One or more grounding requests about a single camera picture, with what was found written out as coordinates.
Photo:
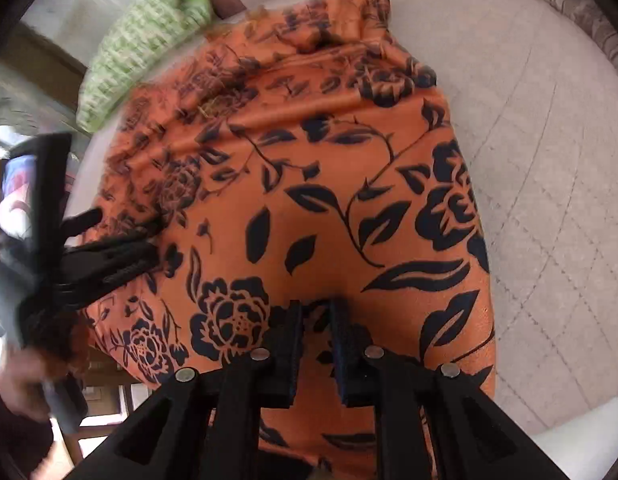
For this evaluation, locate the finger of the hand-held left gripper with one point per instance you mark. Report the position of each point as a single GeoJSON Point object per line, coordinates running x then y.
{"type": "Point", "coordinates": [119, 277]}
{"type": "Point", "coordinates": [114, 242]}

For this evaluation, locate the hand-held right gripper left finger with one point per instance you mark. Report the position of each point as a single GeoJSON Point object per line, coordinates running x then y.
{"type": "Point", "coordinates": [293, 345]}

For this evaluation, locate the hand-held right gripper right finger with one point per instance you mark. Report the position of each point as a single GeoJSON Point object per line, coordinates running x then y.
{"type": "Point", "coordinates": [341, 350]}

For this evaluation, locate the orange black floral garment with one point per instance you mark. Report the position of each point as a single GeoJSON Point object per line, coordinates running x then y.
{"type": "Point", "coordinates": [314, 185]}

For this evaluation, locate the person's left forearm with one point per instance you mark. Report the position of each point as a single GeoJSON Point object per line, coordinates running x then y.
{"type": "Point", "coordinates": [14, 440]}

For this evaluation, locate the person's left hand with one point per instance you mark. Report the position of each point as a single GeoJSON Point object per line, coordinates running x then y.
{"type": "Point", "coordinates": [24, 385]}

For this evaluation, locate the wooden glass cabinet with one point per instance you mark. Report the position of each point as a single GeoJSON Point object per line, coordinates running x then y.
{"type": "Point", "coordinates": [34, 75]}

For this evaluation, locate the green white patterned pillow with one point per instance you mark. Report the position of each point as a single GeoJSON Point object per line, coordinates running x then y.
{"type": "Point", "coordinates": [139, 45]}

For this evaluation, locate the white quilted mattress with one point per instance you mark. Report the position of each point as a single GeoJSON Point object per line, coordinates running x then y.
{"type": "Point", "coordinates": [539, 210]}

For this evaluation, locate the beige striped cushion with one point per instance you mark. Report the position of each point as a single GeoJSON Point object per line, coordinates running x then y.
{"type": "Point", "coordinates": [579, 15]}

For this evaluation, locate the wooden furniture frame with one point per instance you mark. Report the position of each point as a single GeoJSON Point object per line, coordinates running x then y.
{"type": "Point", "coordinates": [109, 400]}

